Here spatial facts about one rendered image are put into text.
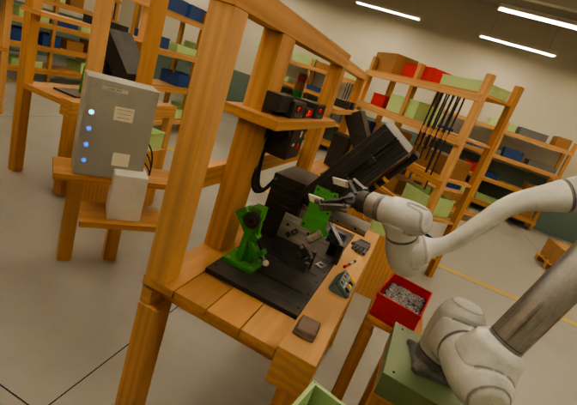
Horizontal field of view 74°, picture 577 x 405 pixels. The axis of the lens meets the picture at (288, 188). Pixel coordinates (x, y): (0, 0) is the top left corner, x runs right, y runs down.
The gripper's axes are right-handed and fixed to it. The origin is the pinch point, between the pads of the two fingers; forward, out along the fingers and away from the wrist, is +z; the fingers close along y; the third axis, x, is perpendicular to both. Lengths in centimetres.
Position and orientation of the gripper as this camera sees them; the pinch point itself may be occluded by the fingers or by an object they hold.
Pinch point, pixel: (324, 189)
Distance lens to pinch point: 141.5
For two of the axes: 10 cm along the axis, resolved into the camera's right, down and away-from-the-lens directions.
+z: -6.9, -2.5, 6.8
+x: -1.8, -8.5, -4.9
